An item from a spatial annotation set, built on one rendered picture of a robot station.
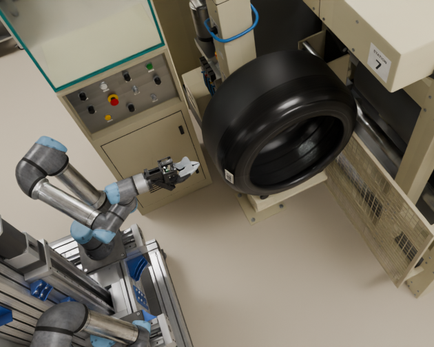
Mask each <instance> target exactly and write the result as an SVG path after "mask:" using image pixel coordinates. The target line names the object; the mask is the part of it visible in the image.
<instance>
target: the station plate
mask: <svg viewBox="0 0 434 347"><path fill-rule="evenodd" d="M367 64H368V65H369V66H370V67H371V68H372V69H373V70H374V71H375V72H376V73H377V74H378V75H379V77H380V78H381V79H382V80H383V81H384V82H385V83H386V81H387V78H388V75H389V70H390V66H391V61H390V60H389V59H388V58H387V57H386V56H385V55H384V54H383V53H382V52H381V51H379V50H378V49H377V48H376V47H375V46H374V44H372V43H371V47H370V50H369V57H368V61H367Z"/></svg>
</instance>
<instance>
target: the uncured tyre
mask: <svg viewBox="0 0 434 347"><path fill-rule="evenodd" d="M356 117H357V105H356V102H355V99H354V97H353V95H352V93H351V91H350V90H349V89H348V87H347V86H346V85H345V84H344V83H343V82H342V81H341V80H340V79H339V78H338V76H337V75H336V74H335V73H334V72H333V70H332V69H331V68H330V67H329V66H328V65H327V64H326V63H325V62H324V61H323V60H322V59H321V58H320V57H318V56H316V55H314V54H312V53H310V52H307V51H304V50H281V51H277V52H272V53H269V54H265V55H262V56H259V57H258V58H256V59H253V60H251V61H250V62H248V63H246V64H244V65H243V66H241V67H239V68H238V69H237V70H236V71H235V72H233V73H232V74H231V75H230V76H228V77H227V78H226V79H225V80H224V81H223V83H222V84H221V85H220V86H219V88H218V89H217V90H216V92H215V93H214V95H213V96H212V98H211V100H210V101H209V103H208V105H207V107H206V109H205V113H204V115H203V120H202V125H201V130H202V135H203V142H204V145H205V147H206V149H207V151H208V153H209V155H210V156H211V159H212V160H213V162H214V164H215V166H216V168H217V170H218V171H219V173H220V175H221V177H222V179H223V180H224V181H225V182H226V183H227V184H228V185H229V186H230V187H231V188H232V189H234V190H235V191H238V192H241V193H246V194H250V195H254V196H268V195H272V194H276V193H280V192H283V191H286V190H289V189H292V188H294V187H296V186H298V185H300V184H302V183H304V182H306V181H307V180H309V179H310V178H312V177H314V176H315V175H316V174H318V173H320V172H321V171H322V170H323V169H324V168H325V167H327V166H328V165H329V164H330V163H331V162H333V161H334V160H335V158H336V157H337V156H338V155H339V154H340V153H341V151H342V150H343V149H344V148H345V146H346V145H347V143H348V142H349V140H350V138H351V136H352V133H353V130H354V127H355V121H356ZM225 169H226V170H227V171H228V172H229V173H231V174H232V175H233V179H234V183H233V184H232V183H231V182H230V181H228V180H227V179H226V178H225Z"/></svg>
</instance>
